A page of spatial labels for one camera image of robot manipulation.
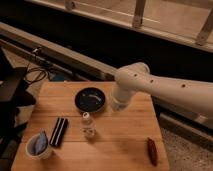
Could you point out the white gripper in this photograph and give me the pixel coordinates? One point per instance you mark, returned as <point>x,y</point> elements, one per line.
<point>117,105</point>

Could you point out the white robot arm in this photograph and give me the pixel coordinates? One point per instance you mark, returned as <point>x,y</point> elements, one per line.
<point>195,96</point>

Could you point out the clear plastic bottle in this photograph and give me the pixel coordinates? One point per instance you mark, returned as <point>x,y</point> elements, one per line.
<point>88,125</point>

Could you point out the black round plate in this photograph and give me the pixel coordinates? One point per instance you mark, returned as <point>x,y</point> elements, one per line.
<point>90,99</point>

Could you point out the wooden table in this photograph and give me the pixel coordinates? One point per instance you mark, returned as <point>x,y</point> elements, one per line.
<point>121,137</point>

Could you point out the black striped rectangular box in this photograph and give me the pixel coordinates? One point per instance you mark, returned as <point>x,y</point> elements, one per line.
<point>58,132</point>

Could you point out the blue crumpled cloth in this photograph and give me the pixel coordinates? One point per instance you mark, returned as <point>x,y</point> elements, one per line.
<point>40,143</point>

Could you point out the white cup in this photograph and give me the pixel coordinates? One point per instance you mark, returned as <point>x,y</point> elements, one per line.
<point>30,149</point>

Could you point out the black equipment stand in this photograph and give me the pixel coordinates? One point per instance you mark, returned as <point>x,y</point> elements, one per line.
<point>13,95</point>

